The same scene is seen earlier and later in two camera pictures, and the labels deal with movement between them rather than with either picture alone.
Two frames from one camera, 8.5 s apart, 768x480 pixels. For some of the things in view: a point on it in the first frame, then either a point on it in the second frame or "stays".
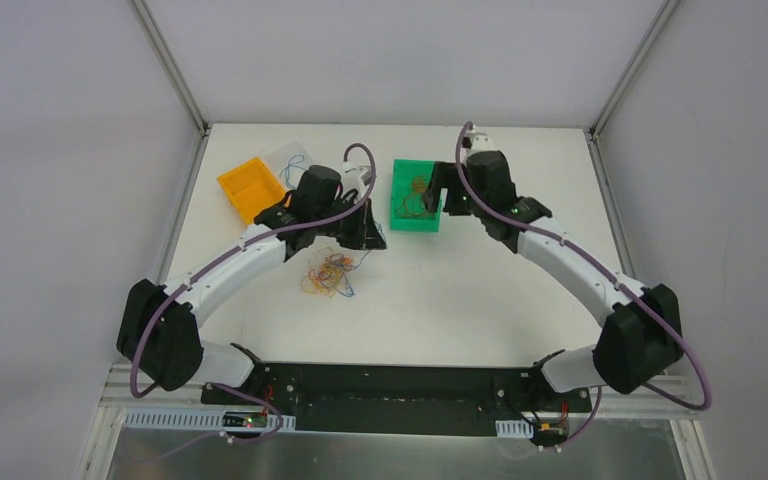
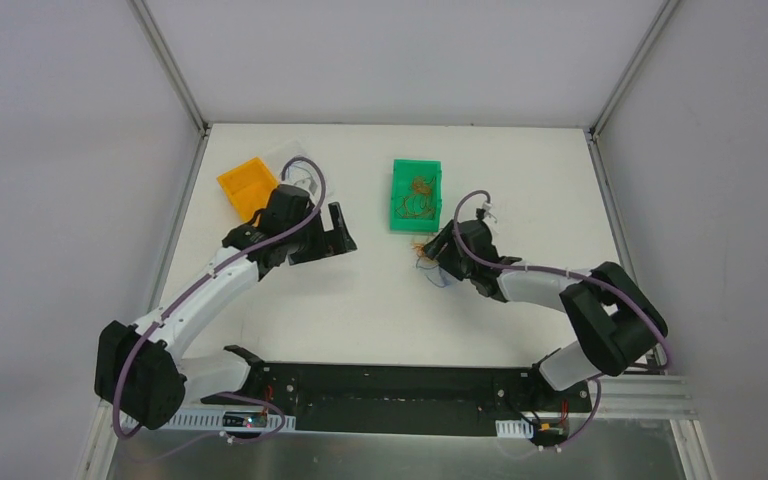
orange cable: [419, 184] stays
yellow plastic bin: [252, 187] stays
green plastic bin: [408, 212] stays
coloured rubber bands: [412, 207] stays
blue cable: [346, 279] → [433, 272]
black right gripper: [448, 188] → [443, 250]
